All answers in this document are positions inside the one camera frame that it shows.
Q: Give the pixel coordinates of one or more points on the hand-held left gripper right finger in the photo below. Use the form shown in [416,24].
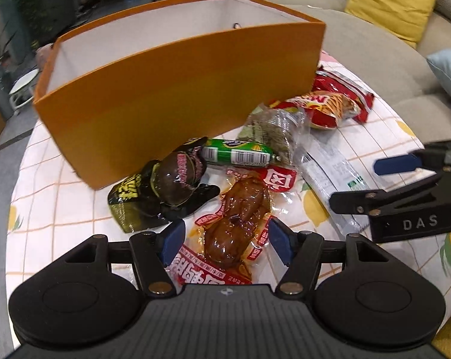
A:
[279,241]

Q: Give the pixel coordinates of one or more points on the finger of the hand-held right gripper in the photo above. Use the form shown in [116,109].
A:
[397,163]
[360,201]

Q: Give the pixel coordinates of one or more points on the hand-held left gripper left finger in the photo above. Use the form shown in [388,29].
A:
[173,241]

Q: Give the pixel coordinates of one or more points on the clear white packet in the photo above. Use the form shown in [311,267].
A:
[330,172]

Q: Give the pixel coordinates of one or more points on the clear chicken leg packet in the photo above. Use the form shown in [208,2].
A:
[233,213]

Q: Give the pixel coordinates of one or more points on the black egg snack packet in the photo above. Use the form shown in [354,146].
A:
[165,179]

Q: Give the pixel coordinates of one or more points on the red stick snack packet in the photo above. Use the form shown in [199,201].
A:
[322,108]

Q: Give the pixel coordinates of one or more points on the red foil snack packet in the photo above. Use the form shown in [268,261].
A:
[345,86]

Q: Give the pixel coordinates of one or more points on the green sausage packet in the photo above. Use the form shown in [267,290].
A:
[236,155]

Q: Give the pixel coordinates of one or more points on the clear green leaf packet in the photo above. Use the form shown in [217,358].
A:
[274,131]

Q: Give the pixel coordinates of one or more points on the orange cardboard box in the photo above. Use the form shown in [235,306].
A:
[173,101]

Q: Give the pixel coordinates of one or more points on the light blue cushion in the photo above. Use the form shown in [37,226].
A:
[449,71]

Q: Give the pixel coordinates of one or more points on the beige sofa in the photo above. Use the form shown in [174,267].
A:
[360,37]

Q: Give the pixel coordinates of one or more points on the yellow cushion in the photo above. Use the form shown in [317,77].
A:
[390,3]

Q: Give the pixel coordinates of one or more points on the white stool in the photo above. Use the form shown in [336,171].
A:
[23,82]

